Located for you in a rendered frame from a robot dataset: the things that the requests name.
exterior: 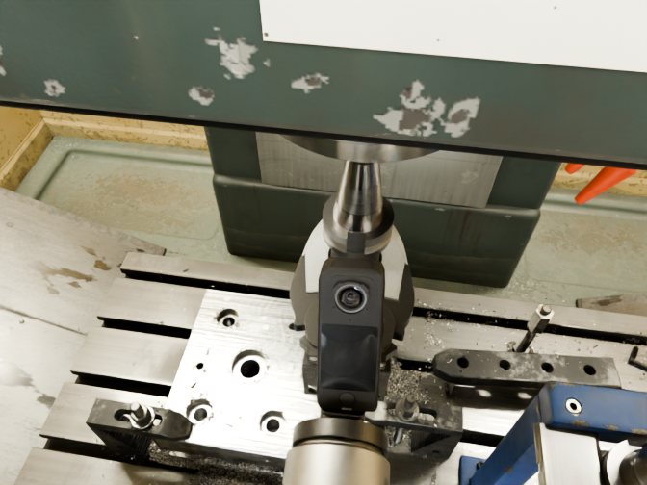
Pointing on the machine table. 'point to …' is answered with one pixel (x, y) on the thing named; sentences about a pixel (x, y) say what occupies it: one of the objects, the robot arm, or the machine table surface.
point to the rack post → (506, 455)
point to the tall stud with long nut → (534, 327)
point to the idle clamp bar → (457, 383)
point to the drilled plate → (219, 447)
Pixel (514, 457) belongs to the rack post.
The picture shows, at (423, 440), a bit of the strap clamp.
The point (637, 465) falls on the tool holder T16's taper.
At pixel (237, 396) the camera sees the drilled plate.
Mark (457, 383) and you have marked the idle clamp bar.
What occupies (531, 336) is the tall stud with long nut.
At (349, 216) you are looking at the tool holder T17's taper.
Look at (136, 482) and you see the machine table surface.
